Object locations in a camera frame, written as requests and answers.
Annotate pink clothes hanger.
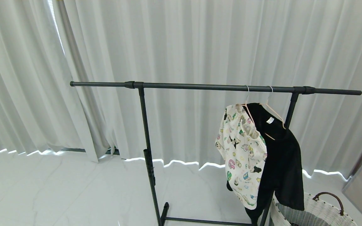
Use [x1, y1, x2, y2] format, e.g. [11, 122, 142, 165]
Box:
[240, 85, 254, 123]
[259, 86, 286, 141]

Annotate black t-shirt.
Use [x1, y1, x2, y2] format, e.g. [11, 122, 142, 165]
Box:
[227, 103, 305, 225]

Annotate black clothes rack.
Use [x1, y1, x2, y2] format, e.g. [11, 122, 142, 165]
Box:
[70, 81, 362, 226]

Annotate white laundry basket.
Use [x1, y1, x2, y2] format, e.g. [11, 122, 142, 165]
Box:
[269, 191, 357, 226]

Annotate white curtain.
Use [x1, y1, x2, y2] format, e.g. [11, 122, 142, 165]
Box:
[0, 0, 362, 181]

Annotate cream printed garment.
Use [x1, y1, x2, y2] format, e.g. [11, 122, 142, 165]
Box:
[215, 104, 268, 210]

